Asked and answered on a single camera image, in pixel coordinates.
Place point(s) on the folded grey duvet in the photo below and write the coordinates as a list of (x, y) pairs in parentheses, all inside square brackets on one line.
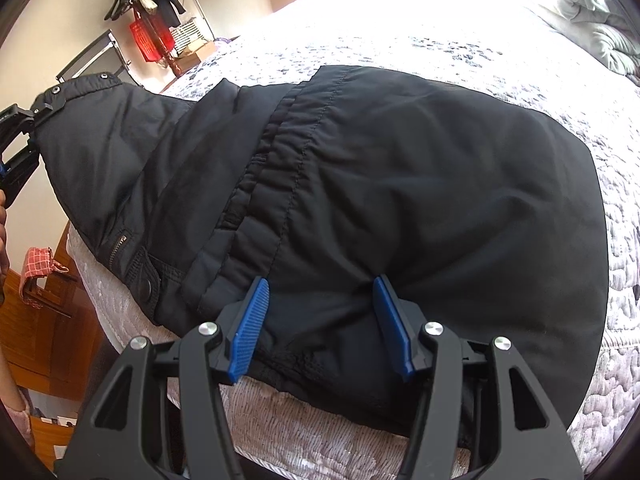
[(595, 25)]

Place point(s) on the bed with quilted cover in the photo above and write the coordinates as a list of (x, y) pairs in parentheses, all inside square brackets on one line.
[(500, 60)]

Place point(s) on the black clothes hangers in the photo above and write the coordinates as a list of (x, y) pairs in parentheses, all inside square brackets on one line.
[(119, 5)]

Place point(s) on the chrome frame chair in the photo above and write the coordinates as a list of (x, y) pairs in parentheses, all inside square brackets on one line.
[(92, 57)]

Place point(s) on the white slatted rack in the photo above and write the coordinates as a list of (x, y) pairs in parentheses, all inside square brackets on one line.
[(187, 32)]

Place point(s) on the purple and white item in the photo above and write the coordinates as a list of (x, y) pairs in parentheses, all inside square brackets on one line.
[(227, 40)]

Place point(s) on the cardboard box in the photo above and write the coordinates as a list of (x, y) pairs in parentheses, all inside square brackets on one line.
[(197, 55)]

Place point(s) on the red bag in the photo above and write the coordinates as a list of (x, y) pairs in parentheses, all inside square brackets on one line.
[(150, 40)]

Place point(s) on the pink checkered cloth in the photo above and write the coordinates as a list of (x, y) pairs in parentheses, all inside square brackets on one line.
[(42, 275)]

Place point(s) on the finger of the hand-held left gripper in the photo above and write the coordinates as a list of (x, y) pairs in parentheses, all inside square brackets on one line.
[(45, 107)]

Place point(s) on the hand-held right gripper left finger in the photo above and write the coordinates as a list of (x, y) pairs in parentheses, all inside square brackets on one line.
[(250, 330)]

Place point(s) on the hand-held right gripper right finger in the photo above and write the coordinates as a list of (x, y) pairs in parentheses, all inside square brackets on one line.
[(392, 330)]

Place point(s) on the wooden coat rack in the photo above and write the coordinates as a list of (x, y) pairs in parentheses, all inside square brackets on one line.
[(172, 62)]

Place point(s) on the wooden cabinet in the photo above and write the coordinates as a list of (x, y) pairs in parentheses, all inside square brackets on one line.
[(55, 340)]

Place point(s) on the black pants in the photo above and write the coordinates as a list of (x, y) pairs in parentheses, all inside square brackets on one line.
[(400, 185)]

